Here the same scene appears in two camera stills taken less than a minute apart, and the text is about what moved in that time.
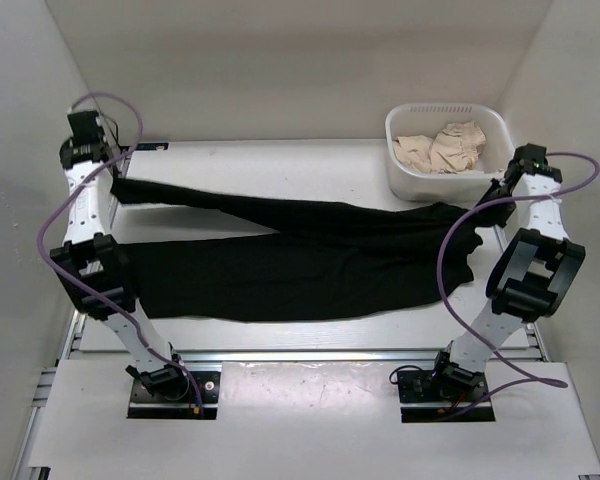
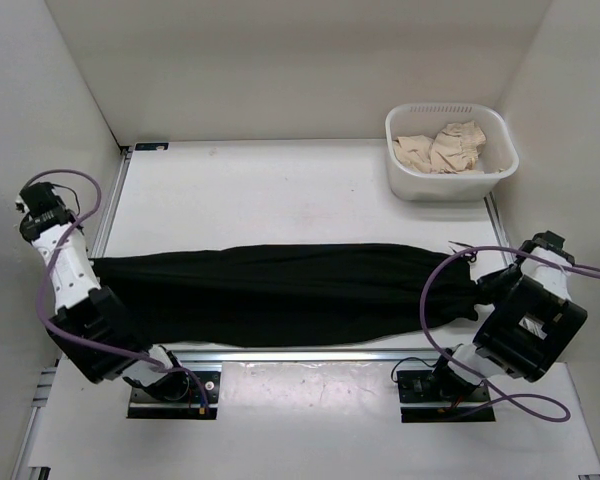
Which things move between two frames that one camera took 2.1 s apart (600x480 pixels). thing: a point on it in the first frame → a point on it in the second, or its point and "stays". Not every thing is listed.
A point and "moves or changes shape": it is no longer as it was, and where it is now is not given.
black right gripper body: (497, 215) → (498, 284)
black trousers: (325, 264) moves or changes shape
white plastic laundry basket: (446, 152) stays
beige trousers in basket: (453, 150) stays
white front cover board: (302, 418) stays
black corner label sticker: (152, 146) stays
